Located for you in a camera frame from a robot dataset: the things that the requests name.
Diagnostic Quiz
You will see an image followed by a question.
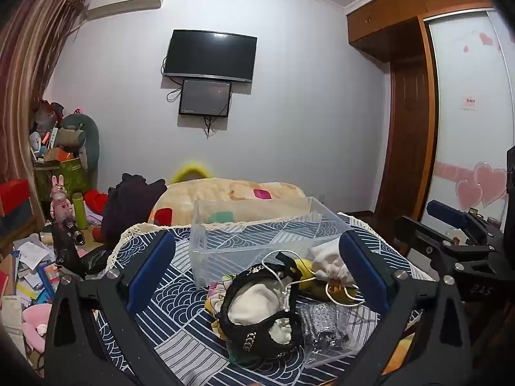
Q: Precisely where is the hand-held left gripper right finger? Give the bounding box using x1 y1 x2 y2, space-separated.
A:
338 229 473 386

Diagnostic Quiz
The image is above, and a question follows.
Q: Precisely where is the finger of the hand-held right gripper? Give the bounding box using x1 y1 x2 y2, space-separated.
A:
426 199 503 242
392 215 515 302

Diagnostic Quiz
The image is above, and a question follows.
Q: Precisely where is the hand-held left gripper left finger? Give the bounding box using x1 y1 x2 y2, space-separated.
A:
43 231 180 386

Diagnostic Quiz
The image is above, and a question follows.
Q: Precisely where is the white drawstring pouch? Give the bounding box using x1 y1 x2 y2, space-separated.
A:
312 241 357 294

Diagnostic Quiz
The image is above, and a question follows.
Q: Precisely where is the yellow plush ball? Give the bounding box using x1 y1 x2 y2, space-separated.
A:
294 259 318 290

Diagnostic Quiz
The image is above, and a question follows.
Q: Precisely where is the clear bag of silver items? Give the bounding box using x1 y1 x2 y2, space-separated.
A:
298 301 361 366

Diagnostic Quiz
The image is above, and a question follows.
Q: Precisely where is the floral fabric scrunchie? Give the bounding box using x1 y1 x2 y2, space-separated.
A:
205 273 238 338

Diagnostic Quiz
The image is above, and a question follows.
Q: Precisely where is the white cord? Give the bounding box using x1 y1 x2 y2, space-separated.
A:
257 249 363 312

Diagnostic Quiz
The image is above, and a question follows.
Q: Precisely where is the clear plastic storage bin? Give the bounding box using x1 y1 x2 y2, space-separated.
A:
189 197 355 290

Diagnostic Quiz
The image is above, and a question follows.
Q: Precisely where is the white soft cloth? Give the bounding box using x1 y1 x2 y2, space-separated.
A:
227 283 292 342

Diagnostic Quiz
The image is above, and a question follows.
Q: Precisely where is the blue wave patterned tablecloth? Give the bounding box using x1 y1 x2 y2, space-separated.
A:
94 213 437 386

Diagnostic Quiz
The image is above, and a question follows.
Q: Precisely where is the dark purple clothing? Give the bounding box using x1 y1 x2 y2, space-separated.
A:
100 173 167 244

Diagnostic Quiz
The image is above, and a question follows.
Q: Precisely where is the brown wooden door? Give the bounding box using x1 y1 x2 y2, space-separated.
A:
374 58 429 220

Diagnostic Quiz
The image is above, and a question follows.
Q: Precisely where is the black flashlight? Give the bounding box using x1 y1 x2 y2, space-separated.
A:
60 217 85 246

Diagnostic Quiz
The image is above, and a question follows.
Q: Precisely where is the red plush toy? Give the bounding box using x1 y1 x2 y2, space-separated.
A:
85 189 109 214

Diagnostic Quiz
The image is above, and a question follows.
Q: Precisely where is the green bottle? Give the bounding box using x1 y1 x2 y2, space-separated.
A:
72 192 90 230

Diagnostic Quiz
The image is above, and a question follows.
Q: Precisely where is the beige plush blanket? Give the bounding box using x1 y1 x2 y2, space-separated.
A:
148 180 312 228

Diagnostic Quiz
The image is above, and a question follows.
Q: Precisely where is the yellow plush cushion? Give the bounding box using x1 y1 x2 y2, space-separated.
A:
171 161 212 183

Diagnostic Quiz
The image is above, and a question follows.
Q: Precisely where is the pink rabbit figure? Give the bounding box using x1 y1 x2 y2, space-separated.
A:
49 175 75 222

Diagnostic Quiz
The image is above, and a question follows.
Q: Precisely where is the pile of papers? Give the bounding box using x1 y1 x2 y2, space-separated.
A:
0 233 61 342

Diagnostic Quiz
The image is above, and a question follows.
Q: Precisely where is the pink plush toy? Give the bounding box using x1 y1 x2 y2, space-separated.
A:
22 303 55 354

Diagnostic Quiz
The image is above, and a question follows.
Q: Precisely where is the green cardboard box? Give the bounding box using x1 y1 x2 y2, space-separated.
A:
34 157 91 210

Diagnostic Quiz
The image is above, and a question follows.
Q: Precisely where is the white heart print sliding door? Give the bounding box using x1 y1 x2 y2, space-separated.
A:
420 8 515 234

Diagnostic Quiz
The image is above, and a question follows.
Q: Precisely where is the grey green plush toy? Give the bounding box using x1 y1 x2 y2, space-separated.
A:
56 113 99 178

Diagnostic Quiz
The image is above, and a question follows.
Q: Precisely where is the red box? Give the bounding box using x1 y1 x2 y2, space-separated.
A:
0 178 32 218

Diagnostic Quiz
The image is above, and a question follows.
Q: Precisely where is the pile of household clutter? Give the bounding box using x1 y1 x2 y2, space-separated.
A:
30 100 81 165

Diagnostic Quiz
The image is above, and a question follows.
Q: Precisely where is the wooden wardrobe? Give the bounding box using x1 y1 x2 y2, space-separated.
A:
346 0 515 234

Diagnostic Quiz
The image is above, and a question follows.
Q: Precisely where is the brown striped curtain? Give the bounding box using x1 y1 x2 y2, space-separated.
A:
0 0 91 226

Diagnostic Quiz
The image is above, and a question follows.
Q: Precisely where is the white air conditioner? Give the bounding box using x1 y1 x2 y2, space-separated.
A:
86 0 167 21

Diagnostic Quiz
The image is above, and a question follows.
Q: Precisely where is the small black wall monitor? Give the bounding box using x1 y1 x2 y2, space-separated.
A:
179 79 233 117

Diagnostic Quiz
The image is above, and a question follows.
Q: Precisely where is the black wall television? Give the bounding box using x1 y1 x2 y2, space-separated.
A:
163 29 258 84

